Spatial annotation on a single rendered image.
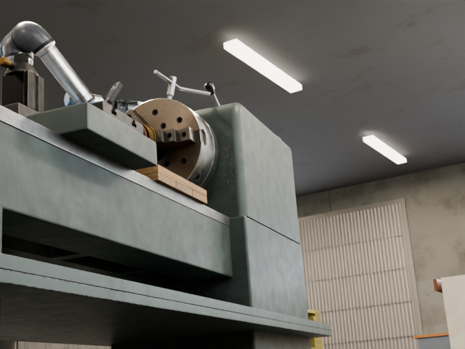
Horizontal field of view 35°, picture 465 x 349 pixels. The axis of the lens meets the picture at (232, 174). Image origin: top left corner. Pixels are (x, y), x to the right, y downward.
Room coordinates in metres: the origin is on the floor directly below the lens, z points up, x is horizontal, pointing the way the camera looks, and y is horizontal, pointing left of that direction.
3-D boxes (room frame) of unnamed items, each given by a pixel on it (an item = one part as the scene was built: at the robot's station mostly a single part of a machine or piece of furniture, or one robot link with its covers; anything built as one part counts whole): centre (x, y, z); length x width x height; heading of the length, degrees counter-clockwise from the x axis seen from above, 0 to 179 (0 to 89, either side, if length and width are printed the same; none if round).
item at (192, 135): (2.09, 0.15, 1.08); 0.12 x 0.11 x 0.05; 69
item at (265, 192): (2.58, 0.09, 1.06); 0.59 x 0.48 x 0.39; 159
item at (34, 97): (1.67, 0.49, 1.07); 0.07 x 0.07 x 0.10; 69
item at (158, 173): (1.96, 0.30, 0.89); 0.36 x 0.30 x 0.04; 69
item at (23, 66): (1.67, 0.50, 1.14); 0.08 x 0.08 x 0.03
